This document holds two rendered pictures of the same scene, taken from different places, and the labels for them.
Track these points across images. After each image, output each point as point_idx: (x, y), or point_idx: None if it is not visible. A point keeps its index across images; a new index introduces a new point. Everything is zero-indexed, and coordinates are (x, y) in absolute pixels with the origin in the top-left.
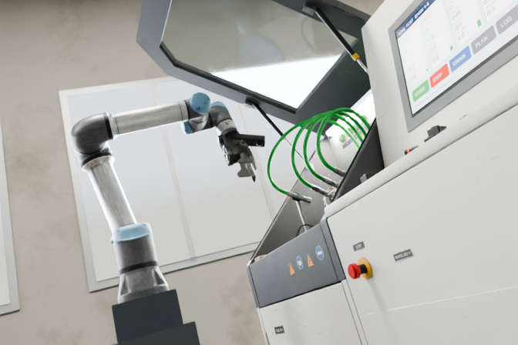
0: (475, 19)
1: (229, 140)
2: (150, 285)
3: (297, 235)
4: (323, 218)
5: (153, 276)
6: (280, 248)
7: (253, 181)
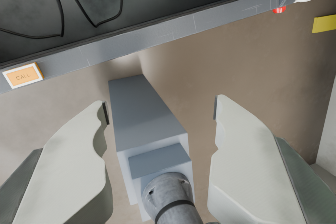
0: None
1: None
2: (190, 186)
3: None
4: (288, 2)
5: (189, 192)
6: (158, 45)
7: (108, 107)
